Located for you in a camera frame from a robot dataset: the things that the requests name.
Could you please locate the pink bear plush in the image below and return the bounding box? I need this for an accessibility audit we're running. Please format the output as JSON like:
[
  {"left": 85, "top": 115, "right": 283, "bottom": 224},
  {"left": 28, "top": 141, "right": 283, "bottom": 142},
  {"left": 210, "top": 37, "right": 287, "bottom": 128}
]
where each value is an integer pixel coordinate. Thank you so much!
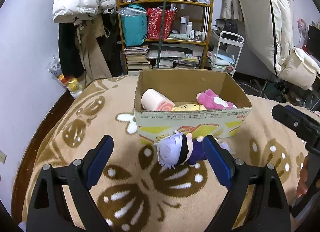
[{"left": 196, "top": 89, "right": 238, "bottom": 110}]

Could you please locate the yellow plush toy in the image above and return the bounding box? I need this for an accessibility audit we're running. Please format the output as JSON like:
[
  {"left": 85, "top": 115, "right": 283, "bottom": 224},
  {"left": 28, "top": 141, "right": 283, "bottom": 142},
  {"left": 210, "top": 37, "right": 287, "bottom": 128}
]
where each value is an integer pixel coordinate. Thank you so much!
[{"left": 172, "top": 103, "right": 207, "bottom": 111}]

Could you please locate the white-haired plush doll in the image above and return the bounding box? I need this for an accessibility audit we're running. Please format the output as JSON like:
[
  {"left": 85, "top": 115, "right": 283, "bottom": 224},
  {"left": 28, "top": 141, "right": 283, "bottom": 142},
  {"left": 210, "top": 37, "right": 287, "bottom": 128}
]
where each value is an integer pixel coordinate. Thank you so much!
[{"left": 155, "top": 131, "right": 207, "bottom": 169}]

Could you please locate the pink roll plush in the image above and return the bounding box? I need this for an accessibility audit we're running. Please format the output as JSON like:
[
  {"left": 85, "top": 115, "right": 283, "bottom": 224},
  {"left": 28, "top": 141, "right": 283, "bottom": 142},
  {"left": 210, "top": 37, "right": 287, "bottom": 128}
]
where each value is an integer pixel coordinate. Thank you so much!
[{"left": 141, "top": 89, "right": 175, "bottom": 111}]

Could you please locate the person's right hand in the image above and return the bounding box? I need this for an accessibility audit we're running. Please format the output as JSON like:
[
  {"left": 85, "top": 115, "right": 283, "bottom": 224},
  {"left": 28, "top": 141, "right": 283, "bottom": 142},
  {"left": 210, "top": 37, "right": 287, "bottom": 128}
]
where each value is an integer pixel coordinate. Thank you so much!
[{"left": 296, "top": 156, "right": 308, "bottom": 198}]

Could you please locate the white rolling cart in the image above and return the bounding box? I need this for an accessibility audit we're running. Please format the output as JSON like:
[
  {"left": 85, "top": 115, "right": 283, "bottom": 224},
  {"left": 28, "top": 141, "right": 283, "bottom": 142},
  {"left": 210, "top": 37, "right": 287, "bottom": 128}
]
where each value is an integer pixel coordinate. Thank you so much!
[{"left": 208, "top": 30, "right": 245, "bottom": 77}]

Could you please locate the cardboard box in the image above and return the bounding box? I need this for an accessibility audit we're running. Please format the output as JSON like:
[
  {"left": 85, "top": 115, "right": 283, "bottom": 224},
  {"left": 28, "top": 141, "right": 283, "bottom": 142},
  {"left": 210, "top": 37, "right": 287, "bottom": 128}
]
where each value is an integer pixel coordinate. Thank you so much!
[{"left": 134, "top": 69, "right": 252, "bottom": 144}]

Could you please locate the beige patterned blanket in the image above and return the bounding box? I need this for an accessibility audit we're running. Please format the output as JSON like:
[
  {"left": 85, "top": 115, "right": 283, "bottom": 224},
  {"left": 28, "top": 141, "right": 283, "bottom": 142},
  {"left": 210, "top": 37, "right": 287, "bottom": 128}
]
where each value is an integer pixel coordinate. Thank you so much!
[{"left": 22, "top": 77, "right": 307, "bottom": 231}]

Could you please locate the cream reclining chair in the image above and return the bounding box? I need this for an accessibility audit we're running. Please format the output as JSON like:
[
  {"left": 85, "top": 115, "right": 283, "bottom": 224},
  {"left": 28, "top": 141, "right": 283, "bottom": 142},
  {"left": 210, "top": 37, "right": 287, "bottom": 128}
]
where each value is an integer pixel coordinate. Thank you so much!
[{"left": 239, "top": 0, "right": 319, "bottom": 90}]

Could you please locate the wooden shelf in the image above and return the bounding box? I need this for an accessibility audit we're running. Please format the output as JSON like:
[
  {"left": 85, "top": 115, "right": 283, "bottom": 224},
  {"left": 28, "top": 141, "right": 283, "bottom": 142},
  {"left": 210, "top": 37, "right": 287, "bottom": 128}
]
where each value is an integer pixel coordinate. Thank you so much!
[{"left": 114, "top": 0, "right": 216, "bottom": 70}]

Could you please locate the beige trench coat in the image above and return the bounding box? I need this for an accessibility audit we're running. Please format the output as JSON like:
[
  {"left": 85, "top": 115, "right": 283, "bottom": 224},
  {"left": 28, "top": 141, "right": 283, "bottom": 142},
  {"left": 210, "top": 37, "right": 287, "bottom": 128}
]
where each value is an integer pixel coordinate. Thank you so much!
[{"left": 75, "top": 15, "right": 112, "bottom": 86}]

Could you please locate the stack of books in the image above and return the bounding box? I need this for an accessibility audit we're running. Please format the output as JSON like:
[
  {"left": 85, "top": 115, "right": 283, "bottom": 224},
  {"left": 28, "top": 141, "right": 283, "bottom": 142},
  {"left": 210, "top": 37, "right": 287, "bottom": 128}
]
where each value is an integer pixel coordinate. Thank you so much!
[{"left": 124, "top": 45, "right": 152, "bottom": 71}]

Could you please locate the red gift bag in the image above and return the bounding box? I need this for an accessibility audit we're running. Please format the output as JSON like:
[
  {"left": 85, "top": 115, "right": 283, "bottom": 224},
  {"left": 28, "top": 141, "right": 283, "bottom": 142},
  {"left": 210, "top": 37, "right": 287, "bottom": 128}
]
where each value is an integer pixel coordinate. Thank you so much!
[{"left": 147, "top": 8, "right": 176, "bottom": 41}]

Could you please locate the green pole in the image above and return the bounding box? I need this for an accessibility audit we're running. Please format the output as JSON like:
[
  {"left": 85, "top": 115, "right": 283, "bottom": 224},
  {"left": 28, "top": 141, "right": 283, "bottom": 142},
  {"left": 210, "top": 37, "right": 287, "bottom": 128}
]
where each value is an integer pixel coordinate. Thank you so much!
[{"left": 156, "top": 0, "right": 167, "bottom": 69}]

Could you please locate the teal bag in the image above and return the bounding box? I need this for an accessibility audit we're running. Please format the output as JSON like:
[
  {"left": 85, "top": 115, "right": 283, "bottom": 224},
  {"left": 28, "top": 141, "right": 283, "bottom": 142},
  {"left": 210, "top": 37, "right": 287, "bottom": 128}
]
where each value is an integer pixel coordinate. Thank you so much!
[{"left": 117, "top": 4, "right": 148, "bottom": 47}]

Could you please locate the wall outlet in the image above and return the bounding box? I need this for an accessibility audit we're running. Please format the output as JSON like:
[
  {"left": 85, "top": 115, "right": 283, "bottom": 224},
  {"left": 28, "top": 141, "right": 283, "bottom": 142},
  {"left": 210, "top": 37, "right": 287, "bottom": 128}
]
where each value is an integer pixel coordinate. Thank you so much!
[{"left": 0, "top": 150, "right": 7, "bottom": 164}]

